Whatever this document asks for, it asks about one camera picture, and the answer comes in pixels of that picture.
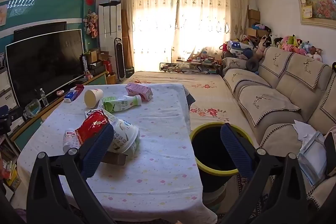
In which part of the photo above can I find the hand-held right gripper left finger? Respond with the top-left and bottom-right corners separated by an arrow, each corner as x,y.
26,123 -> 114,224

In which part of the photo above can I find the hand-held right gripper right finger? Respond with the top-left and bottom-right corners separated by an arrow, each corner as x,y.
220,123 -> 309,224

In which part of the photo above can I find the black bin with yellow rim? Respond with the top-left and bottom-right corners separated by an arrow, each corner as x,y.
189,122 -> 259,193

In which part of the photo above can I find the red snack bag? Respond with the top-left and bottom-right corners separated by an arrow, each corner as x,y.
74,110 -> 110,145

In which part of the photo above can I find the white supplement bottle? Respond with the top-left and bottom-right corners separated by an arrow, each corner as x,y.
62,130 -> 80,153

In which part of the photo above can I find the white instant noodle bowl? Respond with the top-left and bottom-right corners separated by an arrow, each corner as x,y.
106,119 -> 139,155

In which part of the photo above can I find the black white printed packet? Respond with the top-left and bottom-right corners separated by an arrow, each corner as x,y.
84,108 -> 118,123

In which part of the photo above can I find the green and white plastic bottle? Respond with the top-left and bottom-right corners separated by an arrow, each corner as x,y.
102,95 -> 142,113

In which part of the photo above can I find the cream paper cup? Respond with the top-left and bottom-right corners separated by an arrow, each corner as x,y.
84,88 -> 104,109

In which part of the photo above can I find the pink drink carton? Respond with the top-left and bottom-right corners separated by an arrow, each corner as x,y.
125,83 -> 153,102

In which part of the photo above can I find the white plastic drawer unit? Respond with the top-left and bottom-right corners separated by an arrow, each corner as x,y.
0,67 -> 25,135

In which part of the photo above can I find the brown cardboard piece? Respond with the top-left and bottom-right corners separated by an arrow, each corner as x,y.
101,152 -> 126,166

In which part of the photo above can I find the green and yellow television cabinet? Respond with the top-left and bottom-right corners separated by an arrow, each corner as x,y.
10,70 -> 109,151

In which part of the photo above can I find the patterned rug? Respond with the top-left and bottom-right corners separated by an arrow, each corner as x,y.
231,174 -> 275,216

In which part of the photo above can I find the clear water bottle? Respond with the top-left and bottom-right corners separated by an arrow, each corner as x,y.
40,88 -> 49,107

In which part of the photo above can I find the pile of colourful booklets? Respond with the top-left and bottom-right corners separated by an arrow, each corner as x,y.
0,158 -> 21,188

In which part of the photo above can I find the beige floral mat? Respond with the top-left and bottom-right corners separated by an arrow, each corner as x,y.
122,71 -> 260,148

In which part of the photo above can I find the blue tissue box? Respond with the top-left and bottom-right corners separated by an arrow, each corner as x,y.
64,90 -> 79,102

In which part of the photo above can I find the large curved television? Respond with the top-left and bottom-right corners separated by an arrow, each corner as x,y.
5,29 -> 85,109

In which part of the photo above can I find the white crumpled paper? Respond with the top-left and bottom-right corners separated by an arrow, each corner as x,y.
293,120 -> 319,142

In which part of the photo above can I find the clear plastic document bag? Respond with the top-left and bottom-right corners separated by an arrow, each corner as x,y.
298,132 -> 328,186

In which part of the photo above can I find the beige sofa with embroidered covers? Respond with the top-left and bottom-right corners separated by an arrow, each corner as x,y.
222,46 -> 336,214

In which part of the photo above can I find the black tall canister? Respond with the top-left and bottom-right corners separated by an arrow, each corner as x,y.
80,55 -> 88,75

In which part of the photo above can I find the grey neck pillow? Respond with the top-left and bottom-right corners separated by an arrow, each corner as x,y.
247,57 -> 260,71

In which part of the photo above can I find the smaller black television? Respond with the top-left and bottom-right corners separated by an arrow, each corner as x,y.
14,21 -> 67,42

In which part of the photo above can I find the black tower fan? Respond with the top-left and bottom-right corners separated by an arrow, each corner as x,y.
114,38 -> 125,81

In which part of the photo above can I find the cluttered glass coffee table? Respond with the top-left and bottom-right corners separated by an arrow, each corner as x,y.
160,57 -> 222,75

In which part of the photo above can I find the brown cardboard box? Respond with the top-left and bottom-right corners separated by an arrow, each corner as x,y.
88,49 -> 100,64

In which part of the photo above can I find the open cardboard box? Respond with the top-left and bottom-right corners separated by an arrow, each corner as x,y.
98,51 -> 113,62

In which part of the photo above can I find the large pink plush toy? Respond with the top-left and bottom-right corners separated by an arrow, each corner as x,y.
253,40 -> 267,58

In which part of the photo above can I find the blue star-print bag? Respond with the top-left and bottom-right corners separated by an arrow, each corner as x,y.
227,40 -> 248,52

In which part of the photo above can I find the pile of plush toys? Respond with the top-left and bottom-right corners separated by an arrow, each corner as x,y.
272,35 -> 323,62

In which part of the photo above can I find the hanging flower decoration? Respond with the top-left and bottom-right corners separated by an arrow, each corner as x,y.
83,11 -> 99,38

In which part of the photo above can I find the white standing air conditioner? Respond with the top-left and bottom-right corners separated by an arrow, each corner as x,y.
98,1 -> 122,75

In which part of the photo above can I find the stack of cardboard boxes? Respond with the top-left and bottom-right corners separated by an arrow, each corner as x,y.
247,9 -> 269,38

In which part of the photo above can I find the cream lace curtain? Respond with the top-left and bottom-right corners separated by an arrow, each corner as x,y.
121,0 -> 250,72

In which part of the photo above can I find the cartoon wall poster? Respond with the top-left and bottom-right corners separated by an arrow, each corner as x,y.
0,5 -> 8,26

